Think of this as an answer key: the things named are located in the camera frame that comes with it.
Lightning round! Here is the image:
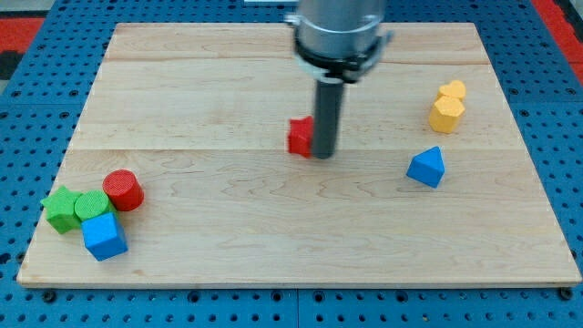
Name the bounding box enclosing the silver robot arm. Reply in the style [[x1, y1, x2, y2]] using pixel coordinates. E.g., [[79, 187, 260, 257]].
[[285, 0, 392, 84]]

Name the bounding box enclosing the red star block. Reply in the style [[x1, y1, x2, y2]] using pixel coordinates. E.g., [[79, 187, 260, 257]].
[[287, 116, 313, 158]]

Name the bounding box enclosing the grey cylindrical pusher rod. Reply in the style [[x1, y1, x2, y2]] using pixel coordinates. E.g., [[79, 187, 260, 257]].
[[311, 81, 344, 159]]

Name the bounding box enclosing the blue triangle block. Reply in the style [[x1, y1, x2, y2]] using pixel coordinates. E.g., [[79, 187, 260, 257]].
[[406, 146, 445, 189]]

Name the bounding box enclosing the wooden board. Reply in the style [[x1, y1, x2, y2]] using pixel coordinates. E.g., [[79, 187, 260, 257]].
[[17, 23, 581, 289]]

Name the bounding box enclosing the yellow hexagon block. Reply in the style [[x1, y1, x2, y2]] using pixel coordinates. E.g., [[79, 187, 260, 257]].
[[428, 96, 465, 134]]

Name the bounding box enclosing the red cylinder block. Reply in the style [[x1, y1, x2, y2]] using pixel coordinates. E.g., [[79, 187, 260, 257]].
[[102, 169, 144, 211]]

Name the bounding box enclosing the yellow heart block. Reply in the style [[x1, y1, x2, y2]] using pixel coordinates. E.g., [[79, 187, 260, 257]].
[[436, 80, 466, 101]]

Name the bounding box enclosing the blue cube block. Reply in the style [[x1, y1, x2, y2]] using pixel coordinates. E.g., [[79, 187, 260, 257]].
[[81, 212, 128, 261]]

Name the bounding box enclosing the green cylinder block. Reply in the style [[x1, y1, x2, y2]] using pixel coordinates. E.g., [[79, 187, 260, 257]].
[[74, 190, 117, 221]]

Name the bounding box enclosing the green star block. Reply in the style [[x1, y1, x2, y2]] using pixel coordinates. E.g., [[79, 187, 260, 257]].
[[41, 186, 83, 234]]

